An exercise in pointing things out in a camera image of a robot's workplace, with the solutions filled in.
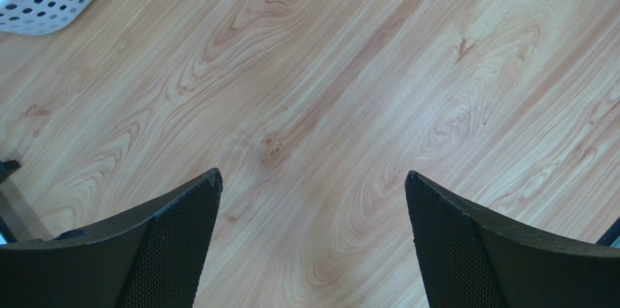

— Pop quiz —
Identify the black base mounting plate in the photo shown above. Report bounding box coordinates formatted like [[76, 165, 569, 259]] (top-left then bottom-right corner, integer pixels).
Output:
[[597, 218, 620, 248]]

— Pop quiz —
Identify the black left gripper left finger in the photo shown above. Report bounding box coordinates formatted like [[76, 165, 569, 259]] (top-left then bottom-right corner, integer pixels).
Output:
[[1, 168, 223, 307]]

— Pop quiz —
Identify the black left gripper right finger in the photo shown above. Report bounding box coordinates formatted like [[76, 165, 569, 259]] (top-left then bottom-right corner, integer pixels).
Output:
[[405, 171, 619, 307]]

